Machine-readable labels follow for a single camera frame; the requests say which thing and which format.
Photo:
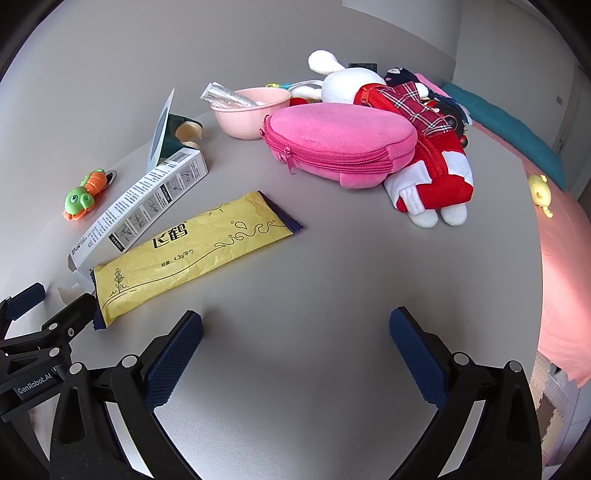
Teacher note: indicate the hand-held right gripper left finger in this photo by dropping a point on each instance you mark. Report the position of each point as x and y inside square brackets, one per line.
[175, 360]

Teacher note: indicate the long white carton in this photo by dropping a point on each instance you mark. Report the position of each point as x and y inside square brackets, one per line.
[138, 203]

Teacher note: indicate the white wardrobe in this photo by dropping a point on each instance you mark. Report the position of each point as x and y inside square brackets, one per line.
[572, 115]

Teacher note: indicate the pink plastic bowl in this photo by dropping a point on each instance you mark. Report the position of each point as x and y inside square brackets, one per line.
[244, 122]

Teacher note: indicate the colourful plastic toy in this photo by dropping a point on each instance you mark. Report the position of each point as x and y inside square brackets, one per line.
[295, 85]

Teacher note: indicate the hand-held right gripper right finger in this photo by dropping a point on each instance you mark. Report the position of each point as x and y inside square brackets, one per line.
[415, 360]

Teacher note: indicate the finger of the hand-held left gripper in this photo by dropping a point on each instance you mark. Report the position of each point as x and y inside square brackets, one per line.
[25, 300]
[74, 316]

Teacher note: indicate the metal desk grommet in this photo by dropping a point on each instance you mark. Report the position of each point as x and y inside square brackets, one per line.
[112, 174]

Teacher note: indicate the pink cloth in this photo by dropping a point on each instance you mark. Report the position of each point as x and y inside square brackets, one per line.
[429, 83]

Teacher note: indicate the foam floor mats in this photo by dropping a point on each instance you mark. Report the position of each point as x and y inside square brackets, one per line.
[549, 406]

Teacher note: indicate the beige round lid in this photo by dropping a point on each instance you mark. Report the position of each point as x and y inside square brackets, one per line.
[187, 131]

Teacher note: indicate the pink zip pouch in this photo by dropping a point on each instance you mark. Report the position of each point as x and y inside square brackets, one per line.
[337, 134]

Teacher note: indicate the teal pillow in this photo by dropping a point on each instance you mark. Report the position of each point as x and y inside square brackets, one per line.
[508, 124]

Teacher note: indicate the green orange turtle toy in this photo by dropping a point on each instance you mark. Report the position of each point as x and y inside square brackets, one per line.
[78, 198]

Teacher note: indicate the navy printed fleece garment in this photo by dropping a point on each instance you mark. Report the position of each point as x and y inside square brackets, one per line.
[398, 74]

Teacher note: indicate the yellow duck plush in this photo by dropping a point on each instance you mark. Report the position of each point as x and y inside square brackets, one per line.
[539, 189]

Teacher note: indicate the white rabbit plush red dress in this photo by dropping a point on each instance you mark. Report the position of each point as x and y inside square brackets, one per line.
[344, 85]

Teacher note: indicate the yellow foil packet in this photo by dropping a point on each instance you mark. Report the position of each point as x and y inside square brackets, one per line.
[184, 254]

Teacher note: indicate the teal and white open box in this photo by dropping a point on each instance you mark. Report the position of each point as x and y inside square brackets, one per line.
[159, 134]

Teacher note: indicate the black-haired doll figure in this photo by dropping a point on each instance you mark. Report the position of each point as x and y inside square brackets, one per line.
[445, 110]

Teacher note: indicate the silver foil packet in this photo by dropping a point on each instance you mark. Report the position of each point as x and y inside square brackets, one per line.
[221, 94]

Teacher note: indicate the pink bed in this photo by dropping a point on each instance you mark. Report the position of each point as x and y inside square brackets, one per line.
[563, 277]

